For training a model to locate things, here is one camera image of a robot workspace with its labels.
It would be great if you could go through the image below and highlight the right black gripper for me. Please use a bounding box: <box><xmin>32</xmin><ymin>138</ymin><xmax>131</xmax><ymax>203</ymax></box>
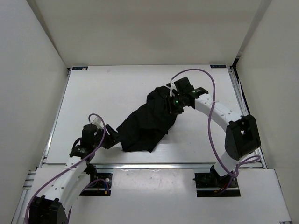
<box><xmin>162</xmin><ymin>94</ymin><xmax>185</xmax><ymax>118</ymax></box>

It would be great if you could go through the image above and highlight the left blue corner label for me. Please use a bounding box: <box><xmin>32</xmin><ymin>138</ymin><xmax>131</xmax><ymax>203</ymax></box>
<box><xmin>72</xmin><ymin>66</ymin><xmax>88</xmax><ymax>70</ymax></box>

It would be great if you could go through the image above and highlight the blue corner label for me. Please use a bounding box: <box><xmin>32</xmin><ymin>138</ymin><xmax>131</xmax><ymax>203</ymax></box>
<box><xmin>72</xmin><ymin>66</ymin><xmax>88</xmax><ymax>70</ymax></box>
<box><xmin>210</xmin><ymin>64</ymin><xmax>226</xmax><ymax>69</ymax></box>

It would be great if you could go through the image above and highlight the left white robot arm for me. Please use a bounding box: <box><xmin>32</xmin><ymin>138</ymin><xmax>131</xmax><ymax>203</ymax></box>
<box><xmin>25</xmin><ymin>124</ymin><xmax>120</xmax><ymax>224</ymax></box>

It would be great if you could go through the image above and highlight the black pleated skirt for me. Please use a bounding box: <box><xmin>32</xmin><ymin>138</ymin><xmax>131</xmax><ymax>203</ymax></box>
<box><xmin>117</xmin><ymin>86</ymin><xmax>177</xmax><ymax>153</ymax></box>

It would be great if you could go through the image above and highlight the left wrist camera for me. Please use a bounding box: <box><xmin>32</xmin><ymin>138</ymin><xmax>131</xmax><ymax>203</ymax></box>
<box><xmin>89</xmin><ymin>117</ymin><xmax>104</xmax><ymax>129</ymax></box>

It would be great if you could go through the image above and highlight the right blue corner label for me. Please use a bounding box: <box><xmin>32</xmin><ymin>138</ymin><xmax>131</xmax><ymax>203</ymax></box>
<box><xmin>210</xmin><ymin>64</ymin><xmax>226</xmax><ymax>69</ymax></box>

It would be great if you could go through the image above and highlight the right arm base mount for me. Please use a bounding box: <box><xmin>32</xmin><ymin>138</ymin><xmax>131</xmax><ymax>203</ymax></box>
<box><xmin>193</xmin><ymin>168</ymin><xmax>241</xmax><ymax>198</ymax></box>

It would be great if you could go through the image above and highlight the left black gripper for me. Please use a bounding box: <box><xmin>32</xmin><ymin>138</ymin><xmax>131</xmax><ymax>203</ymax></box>
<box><xmin>92</xmin><ymin>124</ymin><xmax>125</xmax><ymax>149</ymax></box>

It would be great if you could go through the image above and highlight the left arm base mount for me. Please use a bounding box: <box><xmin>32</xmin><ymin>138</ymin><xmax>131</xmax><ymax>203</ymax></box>
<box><xmin>80</xmin><ymin>164</ymin><xmax>113</xmax><ymax>196</ymax></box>

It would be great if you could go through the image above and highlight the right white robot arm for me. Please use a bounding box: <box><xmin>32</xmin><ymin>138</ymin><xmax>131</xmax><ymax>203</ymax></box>
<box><xmin>165</xmin><ymin>77</ymin><xmax>261</xmax><ymax>187</ymax></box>

